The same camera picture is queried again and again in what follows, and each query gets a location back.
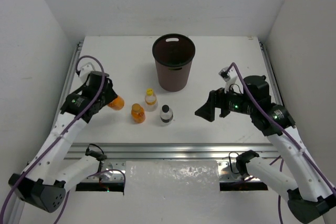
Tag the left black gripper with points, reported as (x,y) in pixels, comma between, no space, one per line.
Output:
(106,95)

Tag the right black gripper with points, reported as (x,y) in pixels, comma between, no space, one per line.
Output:
(215,98)

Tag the orange bottle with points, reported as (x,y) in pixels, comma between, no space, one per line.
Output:
(138,113)
(117,104)

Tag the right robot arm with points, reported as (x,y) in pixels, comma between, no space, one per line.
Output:
(306,193)

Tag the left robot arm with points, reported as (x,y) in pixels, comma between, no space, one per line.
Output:
(41,183)

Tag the dark brown plastic bin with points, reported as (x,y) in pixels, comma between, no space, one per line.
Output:
(173,55)

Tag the clear bottle black cap left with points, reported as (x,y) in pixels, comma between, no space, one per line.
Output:
(166,115)

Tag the clear bottle yellow cap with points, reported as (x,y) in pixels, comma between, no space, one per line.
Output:
(151,102)

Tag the white foam cover sheet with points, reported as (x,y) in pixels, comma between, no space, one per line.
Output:
(166,179)

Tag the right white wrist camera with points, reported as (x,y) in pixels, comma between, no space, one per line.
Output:
(229,75)

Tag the aluminium table frame rail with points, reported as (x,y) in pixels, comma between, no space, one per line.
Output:
(129,61)

